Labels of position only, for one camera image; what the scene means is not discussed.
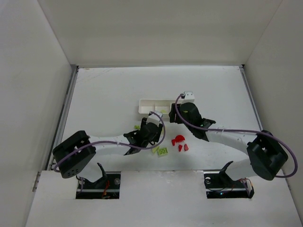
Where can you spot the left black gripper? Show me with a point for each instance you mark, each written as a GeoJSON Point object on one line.
{"type": "Point", "coordinates": [144, 125]}

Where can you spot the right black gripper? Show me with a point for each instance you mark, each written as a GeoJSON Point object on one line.
{"type": "Point", "coordinates": [175, 114]}

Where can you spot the red arch lego piece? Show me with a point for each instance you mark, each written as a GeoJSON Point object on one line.
{"type": "Point", "coordinates": [178, 139]}

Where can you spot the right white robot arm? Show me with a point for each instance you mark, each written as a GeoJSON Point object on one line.
{"type": "Point", "coordinates": [265, 156]}

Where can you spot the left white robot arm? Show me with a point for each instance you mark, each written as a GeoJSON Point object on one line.
{"type": "Point", "coordinates": [80, 154]}

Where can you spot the green curved lego piece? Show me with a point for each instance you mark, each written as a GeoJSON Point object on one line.
{"type": "Point", "coordinates": [155, 149]}

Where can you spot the green 2x2 lego plate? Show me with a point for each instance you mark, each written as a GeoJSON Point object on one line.
{"type": "Point", "coordinates": [162, 151]}

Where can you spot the white divided container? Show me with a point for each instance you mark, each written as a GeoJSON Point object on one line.
{"type": "Point", "coordinates": [147, 105]}

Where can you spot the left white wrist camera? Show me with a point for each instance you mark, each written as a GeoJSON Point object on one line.
{"type": "Point", "coordinates": [154, 117]}

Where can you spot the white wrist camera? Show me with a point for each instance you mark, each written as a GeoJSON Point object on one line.
{"type": "Point", "coordinates": [188, 97]}
{"type": "Point", "coordinates": [154, 117]}

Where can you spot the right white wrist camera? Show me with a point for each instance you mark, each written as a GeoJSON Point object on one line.
{"type": "Point", "coordinates": [188, 97]}

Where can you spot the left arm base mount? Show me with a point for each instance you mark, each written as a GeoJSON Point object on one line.
{"type": "Point", "coordinates": [107, 187]}

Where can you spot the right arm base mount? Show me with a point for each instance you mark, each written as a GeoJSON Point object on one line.
{"type": "Point", "coordinates": [218, 185]}

